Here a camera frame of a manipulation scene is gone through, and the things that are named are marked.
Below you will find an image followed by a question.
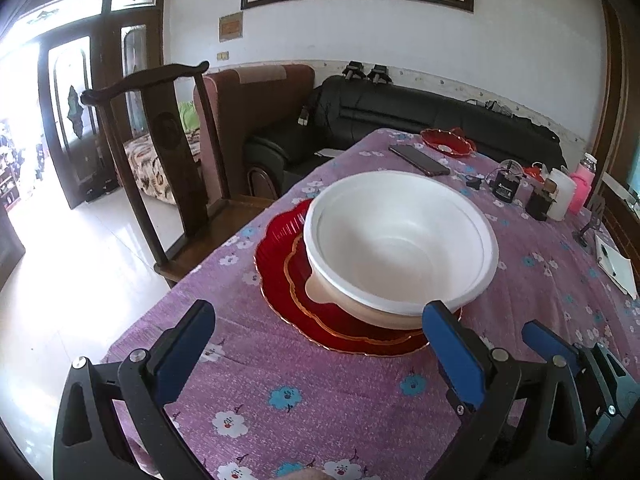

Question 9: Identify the white plastic jar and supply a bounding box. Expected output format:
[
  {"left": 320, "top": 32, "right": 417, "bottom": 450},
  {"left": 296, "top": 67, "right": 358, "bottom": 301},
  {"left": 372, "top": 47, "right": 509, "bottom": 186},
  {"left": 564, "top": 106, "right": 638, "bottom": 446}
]
[{"left": 545, "top": 167, "right": 581, "bottom": 221}]

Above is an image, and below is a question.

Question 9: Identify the black smartphone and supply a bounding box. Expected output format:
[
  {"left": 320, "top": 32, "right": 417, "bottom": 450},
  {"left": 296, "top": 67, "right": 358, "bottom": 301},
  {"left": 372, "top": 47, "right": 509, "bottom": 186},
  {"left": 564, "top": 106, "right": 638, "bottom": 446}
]
[{"left": 389, "top": 144, "right": 451, "bottom": 177}]

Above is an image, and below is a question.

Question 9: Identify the brown armchair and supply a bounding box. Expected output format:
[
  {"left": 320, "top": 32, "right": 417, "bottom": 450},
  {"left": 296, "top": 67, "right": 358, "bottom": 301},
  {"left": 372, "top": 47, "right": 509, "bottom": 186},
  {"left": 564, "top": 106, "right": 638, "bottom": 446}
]
[{"left": 192, "top": 64, "right": 316, "bottom": 201}]

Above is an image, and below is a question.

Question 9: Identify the large red glass plate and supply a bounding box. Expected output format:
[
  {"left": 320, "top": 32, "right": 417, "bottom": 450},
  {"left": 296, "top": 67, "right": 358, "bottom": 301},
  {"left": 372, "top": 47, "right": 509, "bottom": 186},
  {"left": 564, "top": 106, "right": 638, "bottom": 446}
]
[{"left": 253, "top": 198, "right": 463, "bottom": 358}]

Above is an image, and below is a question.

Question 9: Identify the patterned bed blanket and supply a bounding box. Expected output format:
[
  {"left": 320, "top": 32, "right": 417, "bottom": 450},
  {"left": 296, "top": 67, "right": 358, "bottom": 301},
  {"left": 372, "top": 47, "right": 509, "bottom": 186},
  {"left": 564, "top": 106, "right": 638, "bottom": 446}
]
[{"left": 122, "top": 132, "right": 203, "bottom": 206}]

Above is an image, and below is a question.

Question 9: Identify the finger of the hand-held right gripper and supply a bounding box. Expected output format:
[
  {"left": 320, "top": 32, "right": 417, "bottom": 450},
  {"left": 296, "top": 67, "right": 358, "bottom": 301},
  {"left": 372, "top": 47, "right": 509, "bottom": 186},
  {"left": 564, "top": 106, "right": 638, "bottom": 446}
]
[{"left": 521, "top": 319, "right": 632, "bottom": 453}]

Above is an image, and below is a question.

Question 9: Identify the pink water bottle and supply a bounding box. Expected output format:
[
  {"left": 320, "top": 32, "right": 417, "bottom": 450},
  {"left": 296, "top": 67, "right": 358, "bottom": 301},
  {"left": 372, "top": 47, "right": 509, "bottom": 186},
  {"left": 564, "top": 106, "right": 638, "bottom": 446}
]
[{"left": 567, "top": 152, "right": 598, "bottom": 213}]

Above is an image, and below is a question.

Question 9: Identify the small red glass dish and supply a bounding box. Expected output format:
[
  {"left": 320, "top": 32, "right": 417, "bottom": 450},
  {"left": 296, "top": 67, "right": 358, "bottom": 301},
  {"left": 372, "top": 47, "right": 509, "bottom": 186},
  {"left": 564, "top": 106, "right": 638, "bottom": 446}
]
[{"left": 420, "top": 127, "right": 478, "bottom": 157}]

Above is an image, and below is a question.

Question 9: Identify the black leather sofa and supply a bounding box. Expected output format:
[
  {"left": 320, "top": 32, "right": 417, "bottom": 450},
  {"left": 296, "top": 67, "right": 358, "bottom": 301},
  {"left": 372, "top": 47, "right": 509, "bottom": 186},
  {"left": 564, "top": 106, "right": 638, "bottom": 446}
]
[{"left": 243, "top": 75, "right": 568, "bottom": 196}]

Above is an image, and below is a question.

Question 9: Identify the gold-rimmed red glass plate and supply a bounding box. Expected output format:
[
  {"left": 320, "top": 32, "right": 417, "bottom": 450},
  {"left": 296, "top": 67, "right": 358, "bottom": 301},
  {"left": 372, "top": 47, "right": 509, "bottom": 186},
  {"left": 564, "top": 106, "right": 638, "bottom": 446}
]
[{"left": 284, "top": 232, "right": 436, "bottom": 345}]

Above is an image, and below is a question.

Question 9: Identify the small black box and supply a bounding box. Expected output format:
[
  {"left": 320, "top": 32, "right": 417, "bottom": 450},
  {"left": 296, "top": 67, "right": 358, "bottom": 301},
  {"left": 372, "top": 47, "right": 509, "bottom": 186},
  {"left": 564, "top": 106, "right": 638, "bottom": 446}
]
[{"left": 525, "top": 187, "right": 553, "bottom": 222}]

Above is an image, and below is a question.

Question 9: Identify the purple floral tablecloth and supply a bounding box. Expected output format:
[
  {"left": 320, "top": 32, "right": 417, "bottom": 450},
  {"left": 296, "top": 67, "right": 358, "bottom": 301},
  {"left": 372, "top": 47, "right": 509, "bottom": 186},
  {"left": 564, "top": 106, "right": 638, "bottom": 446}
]
[{"left": 100, "top": 127, "right": 640, "bottom": 480}]

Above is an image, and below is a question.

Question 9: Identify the black box with clear dome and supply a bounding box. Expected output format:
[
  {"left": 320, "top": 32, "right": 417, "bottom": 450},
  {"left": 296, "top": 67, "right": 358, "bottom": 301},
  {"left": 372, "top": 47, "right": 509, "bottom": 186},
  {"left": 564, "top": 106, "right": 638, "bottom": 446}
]
[{"left": 487, "top": 160, "right": 523, "bottom": 206}]

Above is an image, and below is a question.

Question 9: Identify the dark wooden glass door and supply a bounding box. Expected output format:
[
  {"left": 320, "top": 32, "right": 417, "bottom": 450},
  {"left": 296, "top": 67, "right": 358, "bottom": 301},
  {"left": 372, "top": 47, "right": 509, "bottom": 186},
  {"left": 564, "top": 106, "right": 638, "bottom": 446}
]
[{"left": 37, "top": 0, "right": 168, "bottom": 211}]

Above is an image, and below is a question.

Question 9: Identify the green pillow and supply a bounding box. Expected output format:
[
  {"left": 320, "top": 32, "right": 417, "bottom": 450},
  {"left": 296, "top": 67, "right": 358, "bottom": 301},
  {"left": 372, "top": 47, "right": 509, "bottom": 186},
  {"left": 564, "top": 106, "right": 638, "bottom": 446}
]
[{"left": 179, "top": 100, "right": 200, "bottom": 131}]

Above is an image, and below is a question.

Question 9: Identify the white plastic bowl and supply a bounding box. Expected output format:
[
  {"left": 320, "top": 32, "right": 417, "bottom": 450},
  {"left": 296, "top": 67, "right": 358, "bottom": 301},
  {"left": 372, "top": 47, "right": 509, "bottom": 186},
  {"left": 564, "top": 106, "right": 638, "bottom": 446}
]
[{"left": 303, "top": 172, "right": 499, "bottom": 317}]

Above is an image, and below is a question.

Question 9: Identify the dark wooden chair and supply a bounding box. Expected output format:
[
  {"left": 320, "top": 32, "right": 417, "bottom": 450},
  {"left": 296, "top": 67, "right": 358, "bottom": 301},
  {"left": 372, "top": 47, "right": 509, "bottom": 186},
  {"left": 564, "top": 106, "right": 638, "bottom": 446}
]
[{"left": 80, "top": 60, "right": 276, "bottom": 288}]

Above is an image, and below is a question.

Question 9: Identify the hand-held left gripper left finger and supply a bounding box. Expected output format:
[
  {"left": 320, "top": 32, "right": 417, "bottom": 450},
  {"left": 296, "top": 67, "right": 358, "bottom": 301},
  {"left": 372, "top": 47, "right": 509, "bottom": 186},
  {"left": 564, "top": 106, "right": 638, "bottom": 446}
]
[{"left": 52, "top": 300, "right": 217, "bottom": 480}]

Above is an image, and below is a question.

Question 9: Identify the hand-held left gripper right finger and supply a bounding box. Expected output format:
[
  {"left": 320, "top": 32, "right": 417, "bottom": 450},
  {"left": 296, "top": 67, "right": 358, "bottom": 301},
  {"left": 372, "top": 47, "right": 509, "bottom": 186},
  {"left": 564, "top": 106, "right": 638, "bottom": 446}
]
[{"left": 422, "top": 301, "right": 588, "bottom": 480}]

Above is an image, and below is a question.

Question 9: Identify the small wall plaque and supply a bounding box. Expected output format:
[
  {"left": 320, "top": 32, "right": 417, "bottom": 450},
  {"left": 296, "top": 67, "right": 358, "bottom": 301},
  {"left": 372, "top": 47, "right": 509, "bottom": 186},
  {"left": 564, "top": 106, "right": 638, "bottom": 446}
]
[{"left": 219, "top": 11, "right": 244, "bottom": 42}]

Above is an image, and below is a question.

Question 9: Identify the white notebook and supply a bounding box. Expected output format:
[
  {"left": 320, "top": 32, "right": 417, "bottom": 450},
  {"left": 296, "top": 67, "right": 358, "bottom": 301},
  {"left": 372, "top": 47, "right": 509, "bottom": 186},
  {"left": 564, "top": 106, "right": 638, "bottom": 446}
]
[{"left": 595, "top": 234, "right": 640, "bottom": 300}]

